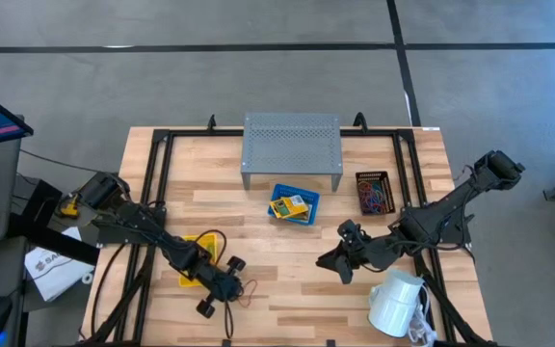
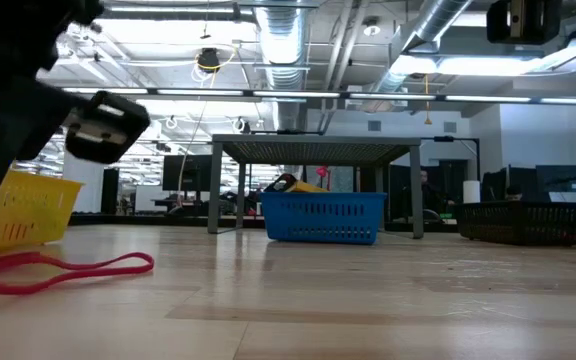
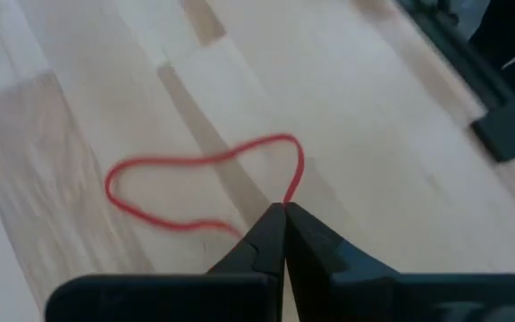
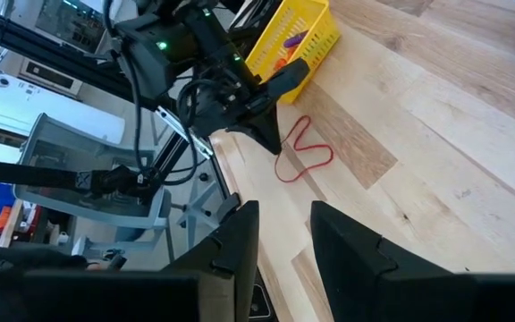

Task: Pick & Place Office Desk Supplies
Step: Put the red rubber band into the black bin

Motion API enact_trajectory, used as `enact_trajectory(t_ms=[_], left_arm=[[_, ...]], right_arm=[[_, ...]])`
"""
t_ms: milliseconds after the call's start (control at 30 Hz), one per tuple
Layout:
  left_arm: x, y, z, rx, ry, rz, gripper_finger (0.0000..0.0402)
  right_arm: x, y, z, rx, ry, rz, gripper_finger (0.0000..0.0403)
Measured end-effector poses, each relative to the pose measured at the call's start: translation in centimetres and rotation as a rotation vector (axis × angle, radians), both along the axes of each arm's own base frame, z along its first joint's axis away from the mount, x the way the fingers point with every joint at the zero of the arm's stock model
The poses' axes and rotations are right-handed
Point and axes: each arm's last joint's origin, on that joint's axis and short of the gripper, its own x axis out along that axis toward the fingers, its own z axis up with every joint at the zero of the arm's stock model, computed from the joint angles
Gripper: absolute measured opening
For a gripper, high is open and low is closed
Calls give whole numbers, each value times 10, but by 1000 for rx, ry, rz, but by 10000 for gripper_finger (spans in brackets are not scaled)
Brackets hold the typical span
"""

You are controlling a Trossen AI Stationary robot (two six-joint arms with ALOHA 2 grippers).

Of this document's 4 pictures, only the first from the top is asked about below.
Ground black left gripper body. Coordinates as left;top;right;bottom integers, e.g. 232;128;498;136
195;262;246;320

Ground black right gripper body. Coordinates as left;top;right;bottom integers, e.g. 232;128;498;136
347;234;398;272

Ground red rubber band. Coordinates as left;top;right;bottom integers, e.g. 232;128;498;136
359;180;384;213
236;278;259;309

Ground green yellow Crayola crayon box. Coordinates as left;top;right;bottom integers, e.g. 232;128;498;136
286;206;315;226

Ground yellow plastic basket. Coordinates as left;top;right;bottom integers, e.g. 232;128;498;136
177;233;221;289

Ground blue rubber band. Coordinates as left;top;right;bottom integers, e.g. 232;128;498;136
366;185;392;214

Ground small yellow crayon box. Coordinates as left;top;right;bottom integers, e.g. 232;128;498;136
268;195;310;221

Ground black plastic basket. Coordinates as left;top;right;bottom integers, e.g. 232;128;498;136
355;170;398;217

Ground blue plastic basket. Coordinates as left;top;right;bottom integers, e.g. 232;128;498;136
266;183;321;228

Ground white cylindrical lamp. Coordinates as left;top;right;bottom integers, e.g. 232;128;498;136
367;268;426;339

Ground grey perforated metal riser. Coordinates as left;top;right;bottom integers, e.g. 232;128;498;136
241;113;346;194

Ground white paper bag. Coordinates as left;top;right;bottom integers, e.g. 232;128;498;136
23;226;97;304

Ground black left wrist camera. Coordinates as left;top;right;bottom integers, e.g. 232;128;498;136
226;255;248;274

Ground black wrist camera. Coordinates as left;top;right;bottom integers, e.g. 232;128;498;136
338;219;364;245
226;255;248;274

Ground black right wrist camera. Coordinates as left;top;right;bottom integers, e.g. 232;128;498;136
338;219;364;245

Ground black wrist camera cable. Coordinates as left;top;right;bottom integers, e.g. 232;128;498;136
194;228;229;271

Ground white cable bundle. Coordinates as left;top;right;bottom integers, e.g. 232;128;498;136
406;283;438;347

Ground black aluminium table frame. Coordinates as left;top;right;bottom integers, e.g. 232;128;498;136
80;113;498;347

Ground yellow tool with cable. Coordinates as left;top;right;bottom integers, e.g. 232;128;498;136
57;192;82;221

